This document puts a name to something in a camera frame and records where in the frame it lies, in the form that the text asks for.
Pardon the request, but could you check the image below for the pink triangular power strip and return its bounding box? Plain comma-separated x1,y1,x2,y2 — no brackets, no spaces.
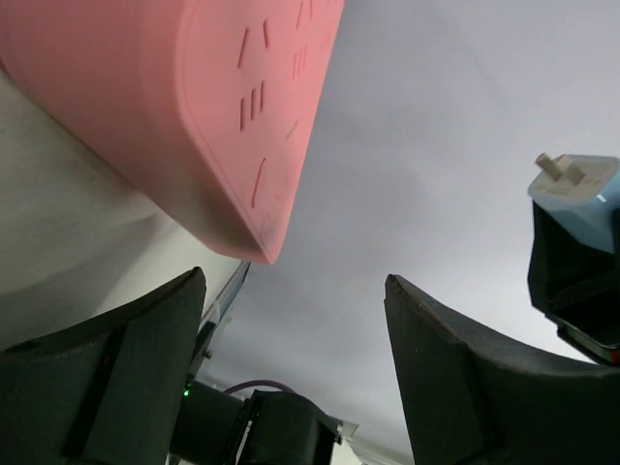
1,1,344,264

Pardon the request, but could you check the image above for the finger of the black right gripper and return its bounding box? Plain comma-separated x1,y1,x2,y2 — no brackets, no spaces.
528,205,619,358

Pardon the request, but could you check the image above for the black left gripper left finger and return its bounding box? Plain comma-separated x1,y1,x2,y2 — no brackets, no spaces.
1,267,206,464

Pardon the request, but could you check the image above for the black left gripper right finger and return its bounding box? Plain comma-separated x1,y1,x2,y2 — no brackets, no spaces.
385,274,619,464

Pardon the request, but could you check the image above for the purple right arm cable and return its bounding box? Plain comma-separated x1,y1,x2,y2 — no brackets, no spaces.
222,379,297,396

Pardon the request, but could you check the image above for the blue charger plug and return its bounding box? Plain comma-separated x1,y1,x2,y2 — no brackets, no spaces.
528,153,619,254

